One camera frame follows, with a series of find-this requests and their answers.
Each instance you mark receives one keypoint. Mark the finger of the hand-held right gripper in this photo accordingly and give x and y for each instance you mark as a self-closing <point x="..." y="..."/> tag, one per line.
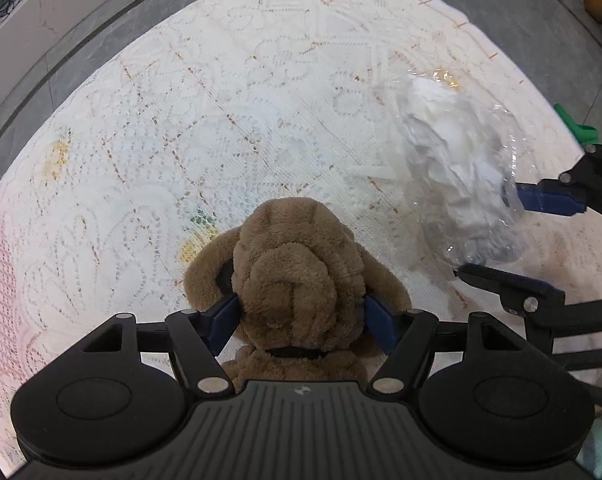
<point x="511" y="285"/>
<point x="551" y="197"/>

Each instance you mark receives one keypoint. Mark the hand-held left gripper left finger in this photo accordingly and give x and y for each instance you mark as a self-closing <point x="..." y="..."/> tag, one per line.
<point x="223" y="316"/>

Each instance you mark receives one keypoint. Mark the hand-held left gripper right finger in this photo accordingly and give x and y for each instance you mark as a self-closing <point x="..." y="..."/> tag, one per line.
<point x="378" y="322"/>

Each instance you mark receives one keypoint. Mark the brown plush dog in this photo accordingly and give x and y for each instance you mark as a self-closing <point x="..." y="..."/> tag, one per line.
<point x="291" y="270"/>

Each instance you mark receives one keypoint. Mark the white plush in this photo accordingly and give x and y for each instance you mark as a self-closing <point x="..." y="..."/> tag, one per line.
<point x="451" y="160"/>

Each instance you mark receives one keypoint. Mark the green plastic toy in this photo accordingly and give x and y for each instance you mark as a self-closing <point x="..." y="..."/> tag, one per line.
<point x="581" y="127"/>

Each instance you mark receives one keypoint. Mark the white lace blanket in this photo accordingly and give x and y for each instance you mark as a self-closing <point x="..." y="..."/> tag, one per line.
<point x="181" y="135"/>

